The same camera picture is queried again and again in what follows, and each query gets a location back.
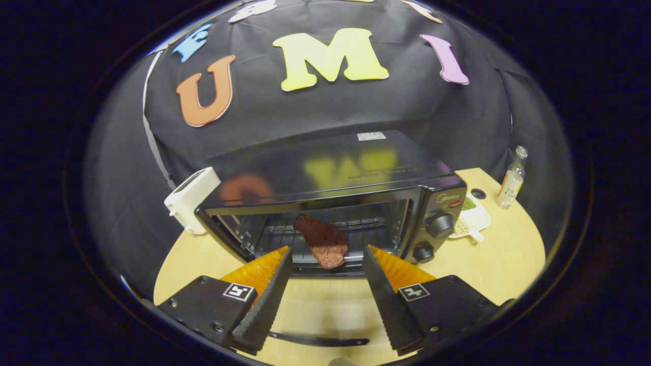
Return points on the small clear bottle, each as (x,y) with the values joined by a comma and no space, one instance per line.
(511,185)

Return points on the black toaster oven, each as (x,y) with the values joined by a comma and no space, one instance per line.
(356,162)

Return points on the white toaster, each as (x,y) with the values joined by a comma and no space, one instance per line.
(190,198)

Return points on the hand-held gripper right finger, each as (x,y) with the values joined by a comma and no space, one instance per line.
(391,310)

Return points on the brown meat slice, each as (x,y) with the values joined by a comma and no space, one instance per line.
(323,241)

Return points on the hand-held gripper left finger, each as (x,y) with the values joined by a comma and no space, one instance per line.
(267,310)

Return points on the small black round cap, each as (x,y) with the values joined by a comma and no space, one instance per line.
(478,193)

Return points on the divided white spice dish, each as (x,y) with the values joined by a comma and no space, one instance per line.
(478,218)

